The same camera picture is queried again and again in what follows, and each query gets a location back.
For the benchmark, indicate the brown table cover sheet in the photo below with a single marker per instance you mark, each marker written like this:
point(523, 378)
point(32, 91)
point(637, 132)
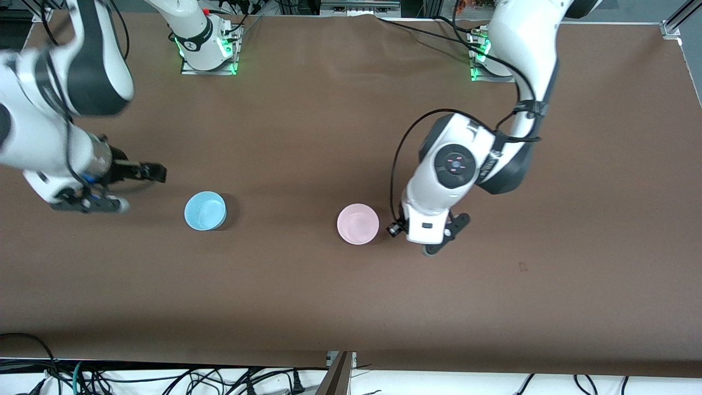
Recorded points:
point(351, 307)

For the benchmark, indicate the small metal corner bracket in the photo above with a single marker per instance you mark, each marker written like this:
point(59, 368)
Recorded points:
point(38, 15)

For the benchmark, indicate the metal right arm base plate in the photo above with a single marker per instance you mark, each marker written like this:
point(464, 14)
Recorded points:
point(208, 72)

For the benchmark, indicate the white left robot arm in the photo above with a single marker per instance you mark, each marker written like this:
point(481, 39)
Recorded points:
point(521, 44)

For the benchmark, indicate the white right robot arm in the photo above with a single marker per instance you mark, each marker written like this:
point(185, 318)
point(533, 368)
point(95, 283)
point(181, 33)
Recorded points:
point(33, 137)

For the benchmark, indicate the black power plug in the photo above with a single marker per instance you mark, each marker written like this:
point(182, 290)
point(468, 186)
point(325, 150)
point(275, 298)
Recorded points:
point(297, 384)

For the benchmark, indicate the grey metal device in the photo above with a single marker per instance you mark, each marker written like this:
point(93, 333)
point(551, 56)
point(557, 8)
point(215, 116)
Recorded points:
point(359, 6)

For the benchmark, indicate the aluminium profile beam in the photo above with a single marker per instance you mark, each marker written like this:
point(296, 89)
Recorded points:
point(340, 378)

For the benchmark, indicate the orange object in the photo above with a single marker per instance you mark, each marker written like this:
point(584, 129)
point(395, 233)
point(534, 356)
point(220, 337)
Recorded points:
point(463, 6)

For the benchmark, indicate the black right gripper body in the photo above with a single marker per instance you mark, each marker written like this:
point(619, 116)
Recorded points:
point(122, 169)

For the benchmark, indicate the blue bowl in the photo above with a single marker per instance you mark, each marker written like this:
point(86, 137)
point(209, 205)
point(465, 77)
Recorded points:
point(204, 211)

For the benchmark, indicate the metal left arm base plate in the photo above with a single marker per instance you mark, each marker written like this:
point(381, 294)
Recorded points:
point(488, 78)

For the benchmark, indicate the aluminium frame corner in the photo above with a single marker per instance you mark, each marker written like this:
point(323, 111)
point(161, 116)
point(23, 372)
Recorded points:
point(672, 28)

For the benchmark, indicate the pink bowl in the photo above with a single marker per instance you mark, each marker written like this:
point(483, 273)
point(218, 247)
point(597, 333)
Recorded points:
point(357, 225)

